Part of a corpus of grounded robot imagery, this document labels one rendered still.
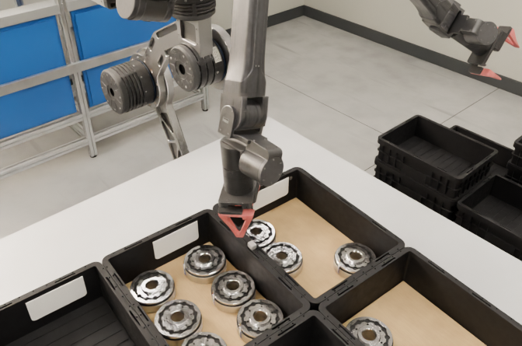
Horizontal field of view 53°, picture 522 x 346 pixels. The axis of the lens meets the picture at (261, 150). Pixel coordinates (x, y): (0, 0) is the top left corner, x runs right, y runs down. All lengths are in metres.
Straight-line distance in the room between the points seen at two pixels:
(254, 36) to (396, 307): 0.72
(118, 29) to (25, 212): 1.09
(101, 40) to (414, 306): 2.26
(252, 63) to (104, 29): 2.15
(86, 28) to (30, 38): 0.29
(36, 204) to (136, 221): 1.40
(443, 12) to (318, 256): 0.68
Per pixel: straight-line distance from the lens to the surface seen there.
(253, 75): 0.93
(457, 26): 1.46
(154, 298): 1.27
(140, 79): 2.01
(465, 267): 1.64
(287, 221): 1.48
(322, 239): 1.43
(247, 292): 1.26
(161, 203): 1.76
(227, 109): 0.94
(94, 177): 3.14
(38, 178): 3.24
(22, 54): 2.90
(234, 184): 1.00
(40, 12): 2.87
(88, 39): 3.01
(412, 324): 1.29
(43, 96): 3.01
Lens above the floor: 1.82
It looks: 34 degrees down
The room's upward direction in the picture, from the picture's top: straight up
